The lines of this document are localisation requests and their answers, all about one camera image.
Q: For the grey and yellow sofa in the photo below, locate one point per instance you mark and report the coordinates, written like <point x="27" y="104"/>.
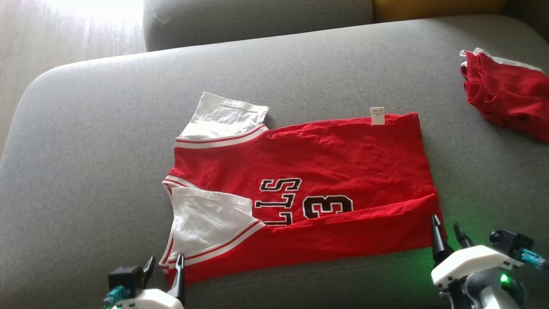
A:
<point x="85" y="128"/>

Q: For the grey sofa back cushion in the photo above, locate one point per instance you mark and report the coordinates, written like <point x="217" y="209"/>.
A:
<point x="257" y="21"/>

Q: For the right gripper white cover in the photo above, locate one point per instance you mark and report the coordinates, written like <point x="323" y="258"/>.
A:
<point x="467" y="262"/>

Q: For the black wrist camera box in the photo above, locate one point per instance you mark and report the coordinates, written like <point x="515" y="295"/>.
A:
<point x="510" y="242"/>
<point x="124" y="279"/>

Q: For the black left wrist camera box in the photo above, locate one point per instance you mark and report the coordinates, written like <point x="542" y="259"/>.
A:
<point x="124" y="279"/>

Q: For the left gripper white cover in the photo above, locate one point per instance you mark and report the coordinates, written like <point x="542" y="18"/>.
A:
<point x="150" y="300"/>

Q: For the red jersey with white sleeves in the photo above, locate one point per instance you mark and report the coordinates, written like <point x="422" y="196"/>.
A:
<point x="343" y="159"/>

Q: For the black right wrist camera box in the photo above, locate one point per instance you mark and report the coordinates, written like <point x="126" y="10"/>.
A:
<point x="510" y="242"/>

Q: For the large yellow sofa back cushion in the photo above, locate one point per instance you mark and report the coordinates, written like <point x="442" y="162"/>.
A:
<point x="437" y="8"/>

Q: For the red shorts with white stripe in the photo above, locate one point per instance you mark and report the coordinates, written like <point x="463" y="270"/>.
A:
<point x="510" y="94"/>

